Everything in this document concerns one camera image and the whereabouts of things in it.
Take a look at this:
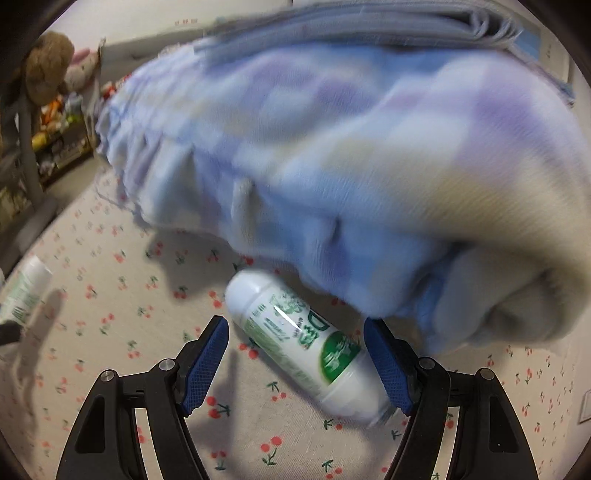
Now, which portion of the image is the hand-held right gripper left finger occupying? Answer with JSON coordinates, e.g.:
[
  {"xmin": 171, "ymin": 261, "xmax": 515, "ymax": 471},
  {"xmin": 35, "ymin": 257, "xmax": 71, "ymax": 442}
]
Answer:
[{"xmin": 55, "ymin": 315, "xmax": 230, "ymax": 480}]

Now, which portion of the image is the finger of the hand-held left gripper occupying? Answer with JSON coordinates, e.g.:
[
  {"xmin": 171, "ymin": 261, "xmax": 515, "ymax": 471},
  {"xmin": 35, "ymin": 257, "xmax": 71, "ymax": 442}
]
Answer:
[{"xmin": 0, "ymin": 322, "xmax": 22, "ymax": 348}]

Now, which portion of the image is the wooden toy shelf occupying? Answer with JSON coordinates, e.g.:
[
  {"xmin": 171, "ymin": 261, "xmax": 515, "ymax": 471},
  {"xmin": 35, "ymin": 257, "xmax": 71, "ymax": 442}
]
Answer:
[{"xmin": 30, "ymin": 90, "xmax": 100, "ymax": 185}]

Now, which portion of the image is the white green-label bottle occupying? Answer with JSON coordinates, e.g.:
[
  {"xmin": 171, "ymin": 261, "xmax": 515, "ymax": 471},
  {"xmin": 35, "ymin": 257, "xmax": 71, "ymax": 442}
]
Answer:
[
  {"xmin": 0, "ymin": 255, "xmax": 54, "ymax": 326},
  {"xmin": 224, "ymin": 269, "xmax": 394, "ymax": 426}
]

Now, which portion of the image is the folded grey cloth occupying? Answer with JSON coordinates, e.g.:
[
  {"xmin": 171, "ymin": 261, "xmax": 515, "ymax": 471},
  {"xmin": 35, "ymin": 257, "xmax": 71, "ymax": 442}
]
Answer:
[{"xmin": 203, "ymin": 0, "xmax": 575, "ymax": 104}]

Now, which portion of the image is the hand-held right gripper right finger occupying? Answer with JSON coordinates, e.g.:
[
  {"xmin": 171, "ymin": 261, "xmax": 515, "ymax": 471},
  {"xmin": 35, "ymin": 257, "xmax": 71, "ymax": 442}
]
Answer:
[{"xmin": 363, "ymin": 317, "xmax": 539, "ymax": 480}]

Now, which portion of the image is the cherry print bed sheet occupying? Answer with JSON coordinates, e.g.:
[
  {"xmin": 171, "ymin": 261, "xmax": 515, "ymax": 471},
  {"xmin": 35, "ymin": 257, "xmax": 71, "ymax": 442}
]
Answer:
[{"xmin": 0, "ymin": 166, "xmax": 591, "ymax": 480}]

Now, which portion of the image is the brown plush toy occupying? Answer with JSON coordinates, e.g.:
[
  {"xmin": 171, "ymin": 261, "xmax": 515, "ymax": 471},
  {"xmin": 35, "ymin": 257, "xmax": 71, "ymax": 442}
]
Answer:
[{"xmin": 23, "ymin": 31, "xmax": 75, "ymax": 106}]

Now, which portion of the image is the blue checked ruffled duvet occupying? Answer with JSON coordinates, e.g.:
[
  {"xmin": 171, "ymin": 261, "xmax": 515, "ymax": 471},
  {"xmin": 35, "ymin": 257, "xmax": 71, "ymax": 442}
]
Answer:
[{"xmin": 95, "ymin": 39, "xmax": 591, "ymax": 356}]

